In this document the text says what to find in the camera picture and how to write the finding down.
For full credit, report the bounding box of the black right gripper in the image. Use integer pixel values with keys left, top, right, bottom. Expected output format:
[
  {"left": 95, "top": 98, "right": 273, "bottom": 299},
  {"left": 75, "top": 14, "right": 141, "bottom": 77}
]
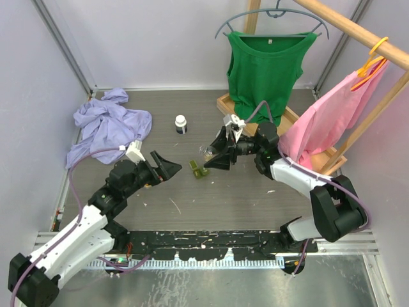
[{"left": 202, "top": 126, "right": 263, "bottom": 171}]

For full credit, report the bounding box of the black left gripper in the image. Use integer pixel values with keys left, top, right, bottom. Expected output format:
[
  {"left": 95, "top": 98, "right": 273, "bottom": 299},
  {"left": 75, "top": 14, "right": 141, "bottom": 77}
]
[{"left": 125, "top": 150, "right": 181, "bottom": 197}]

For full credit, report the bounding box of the clear pill bottle orange cap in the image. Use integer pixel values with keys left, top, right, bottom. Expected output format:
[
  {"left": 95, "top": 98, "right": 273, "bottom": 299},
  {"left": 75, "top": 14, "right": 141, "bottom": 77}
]
[{"left": 199, "top": 146, "right": 216, "bottom": 162}]

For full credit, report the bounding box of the green pill organizer box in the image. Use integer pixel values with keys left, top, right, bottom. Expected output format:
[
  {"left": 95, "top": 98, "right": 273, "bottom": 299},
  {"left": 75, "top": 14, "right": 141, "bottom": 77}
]
[{"left": 189, "top": 160, "right": 210, "bottom": 179}]

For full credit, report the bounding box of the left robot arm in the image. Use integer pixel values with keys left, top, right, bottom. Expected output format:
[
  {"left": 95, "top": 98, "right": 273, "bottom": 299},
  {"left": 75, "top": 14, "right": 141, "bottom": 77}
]
[{"left": 8, "top": 150, "right": 182, "bottom": 306}]

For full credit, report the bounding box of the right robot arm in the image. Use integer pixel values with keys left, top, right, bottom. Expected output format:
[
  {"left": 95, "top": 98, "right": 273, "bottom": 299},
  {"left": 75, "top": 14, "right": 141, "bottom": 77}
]
[{"left": 204, "top": 122, "right": 370, "bottom": 252}]

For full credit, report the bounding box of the white capped dark pill bottle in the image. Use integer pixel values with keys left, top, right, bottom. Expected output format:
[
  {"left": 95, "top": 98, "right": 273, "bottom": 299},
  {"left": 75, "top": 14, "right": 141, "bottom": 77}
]
[{"left": 174, "top": 114, "right": 187, "bottom": 134}]

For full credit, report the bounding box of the lavender crumpled shirt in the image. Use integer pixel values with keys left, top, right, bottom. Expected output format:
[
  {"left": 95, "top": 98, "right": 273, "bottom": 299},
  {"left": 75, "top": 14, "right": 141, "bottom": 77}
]
[{"left": 66, "top": 88, "right": 153, "bottom": 169}]

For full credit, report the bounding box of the green tank top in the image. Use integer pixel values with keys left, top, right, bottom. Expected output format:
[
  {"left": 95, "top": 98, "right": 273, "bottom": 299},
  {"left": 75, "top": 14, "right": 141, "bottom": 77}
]
[{"left": 227, "top": 31, "right": 317, "bottom": 126}]

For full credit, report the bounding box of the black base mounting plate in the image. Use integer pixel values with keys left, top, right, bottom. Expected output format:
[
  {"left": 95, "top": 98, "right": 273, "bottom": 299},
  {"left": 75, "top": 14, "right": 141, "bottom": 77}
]
[{"left": 108, "top": 230, "right": 304, "bottom": 261}]

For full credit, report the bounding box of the wooden clothes rack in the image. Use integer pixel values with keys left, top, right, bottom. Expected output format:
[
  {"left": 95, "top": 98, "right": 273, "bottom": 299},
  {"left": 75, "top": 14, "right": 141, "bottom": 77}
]
[{"left": 216, "top": 0, "right": 409, "bottom": 192}]

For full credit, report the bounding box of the pink shirt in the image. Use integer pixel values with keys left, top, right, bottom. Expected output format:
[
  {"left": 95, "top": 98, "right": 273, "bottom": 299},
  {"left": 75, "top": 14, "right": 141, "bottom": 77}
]
[{"left": 279, "top": 61, "right": 389, "bottom": 169}]

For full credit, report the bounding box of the grey clothes hanger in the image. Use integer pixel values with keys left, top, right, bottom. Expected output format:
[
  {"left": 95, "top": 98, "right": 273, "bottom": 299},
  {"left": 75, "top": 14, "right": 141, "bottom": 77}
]
[{"left": 214, "top": 1, "right": 330, "bottom": 40}]

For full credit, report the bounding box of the yellow clothes hanger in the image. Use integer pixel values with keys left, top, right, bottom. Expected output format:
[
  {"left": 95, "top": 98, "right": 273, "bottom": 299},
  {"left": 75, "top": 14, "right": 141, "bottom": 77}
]
[{"left": 351, "top": 36, "right": 389, "bottom": 91}]

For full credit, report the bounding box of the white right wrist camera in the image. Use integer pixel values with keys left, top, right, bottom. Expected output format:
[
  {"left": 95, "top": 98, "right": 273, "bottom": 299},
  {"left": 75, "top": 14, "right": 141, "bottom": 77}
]
[{"left": 223, "top": 114, "right": 246, "bottom": 142}]

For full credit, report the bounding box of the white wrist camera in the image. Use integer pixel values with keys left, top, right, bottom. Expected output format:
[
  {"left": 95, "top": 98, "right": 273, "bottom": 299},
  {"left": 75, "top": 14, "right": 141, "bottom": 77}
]
[
  {"left": 119, "top": 140, "right": 146, "bottom": 164},
  {"left": 223, "top": 114, "right": 246, "bottom": 142}
]

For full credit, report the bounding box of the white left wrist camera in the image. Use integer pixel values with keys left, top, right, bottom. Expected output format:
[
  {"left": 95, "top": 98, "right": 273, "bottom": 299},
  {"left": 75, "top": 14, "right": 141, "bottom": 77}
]
[{"left": 119, "top": 140, "right": 146, "bottom": 164}]

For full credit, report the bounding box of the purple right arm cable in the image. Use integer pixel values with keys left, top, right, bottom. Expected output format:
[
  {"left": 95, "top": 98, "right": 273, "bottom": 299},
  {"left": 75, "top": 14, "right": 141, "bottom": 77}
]
[{"left": 244, "top": 100, "right": 373, "bottom": 275}]

